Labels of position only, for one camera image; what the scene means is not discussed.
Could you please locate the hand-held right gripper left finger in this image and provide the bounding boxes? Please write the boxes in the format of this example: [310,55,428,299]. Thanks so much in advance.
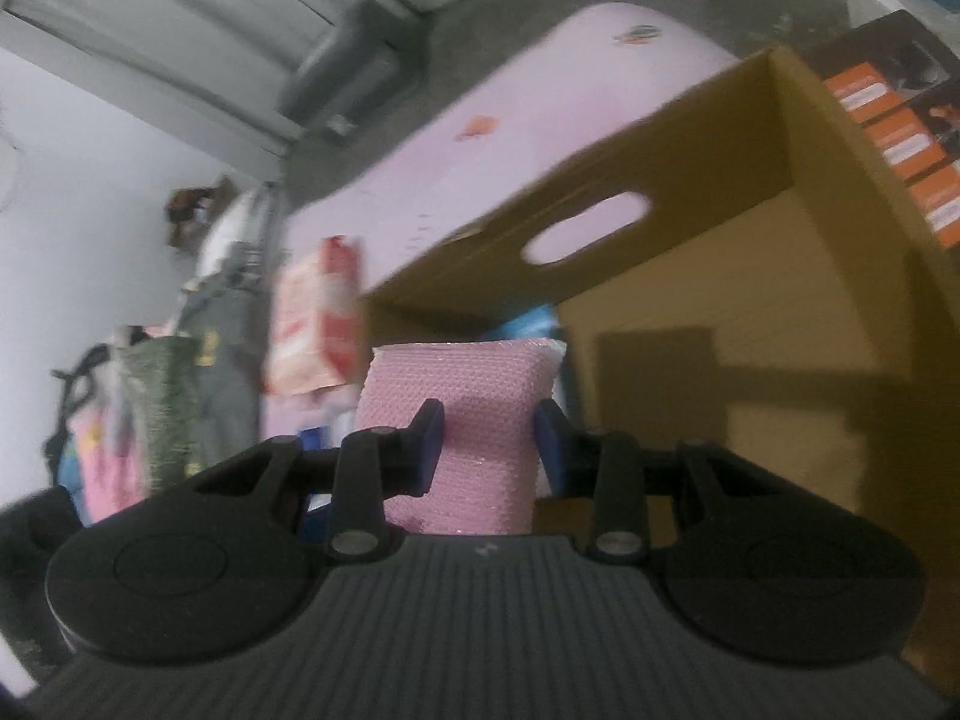
[193,397,445,562]

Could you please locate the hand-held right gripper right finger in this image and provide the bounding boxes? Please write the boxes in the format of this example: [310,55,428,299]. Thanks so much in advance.
[534,397,762,563]

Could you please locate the brown cardboard box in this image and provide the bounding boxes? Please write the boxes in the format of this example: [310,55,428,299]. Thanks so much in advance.
[364,45,960,578]

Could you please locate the pink tissue packet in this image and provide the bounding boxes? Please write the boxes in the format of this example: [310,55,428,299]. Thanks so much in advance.
[266,236,365,395]

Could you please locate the dark grey jacket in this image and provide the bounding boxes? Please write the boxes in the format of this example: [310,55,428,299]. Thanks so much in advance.
[176,270,263,466]

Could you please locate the green floral bag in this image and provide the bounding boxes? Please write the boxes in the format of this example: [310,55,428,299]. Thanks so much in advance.
[120,337,200,496]

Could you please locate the white patterned cloth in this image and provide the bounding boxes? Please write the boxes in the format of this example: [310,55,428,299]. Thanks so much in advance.
[199,187,280,278]

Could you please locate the brown paper item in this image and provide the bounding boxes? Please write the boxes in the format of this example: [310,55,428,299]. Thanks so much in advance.
[166,178,235,242]

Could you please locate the grey shoe box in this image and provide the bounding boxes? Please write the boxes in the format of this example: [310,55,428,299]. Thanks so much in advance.
[289,0,436,140]

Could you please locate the black orange appliance box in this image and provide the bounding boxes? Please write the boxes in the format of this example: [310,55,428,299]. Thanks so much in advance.
[802,11,960,248]

